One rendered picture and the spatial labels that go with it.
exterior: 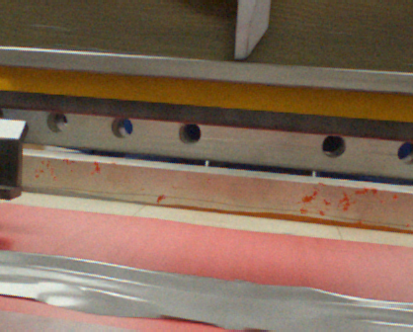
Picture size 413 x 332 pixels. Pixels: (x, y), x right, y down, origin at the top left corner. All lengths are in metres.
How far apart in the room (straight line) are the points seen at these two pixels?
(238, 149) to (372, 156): 0.12
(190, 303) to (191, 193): 0.24
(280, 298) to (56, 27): 0.19
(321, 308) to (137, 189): 0.27
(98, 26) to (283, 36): 0.10
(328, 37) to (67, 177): 0.30
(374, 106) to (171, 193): 0.24
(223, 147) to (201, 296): 0.31
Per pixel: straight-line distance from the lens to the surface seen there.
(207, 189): 0.53
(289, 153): 0.59
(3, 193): 0.43
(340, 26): 0.34
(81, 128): 0.62
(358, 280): 0.39
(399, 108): 0.35
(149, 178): 0.54
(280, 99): 0.34
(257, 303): 0.30
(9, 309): 0.30
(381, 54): 0.34
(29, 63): 0.35
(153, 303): 0.30
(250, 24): 0.32
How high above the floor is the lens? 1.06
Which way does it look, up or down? 11 degrees down
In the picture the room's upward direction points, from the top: 4 degrees clockwise
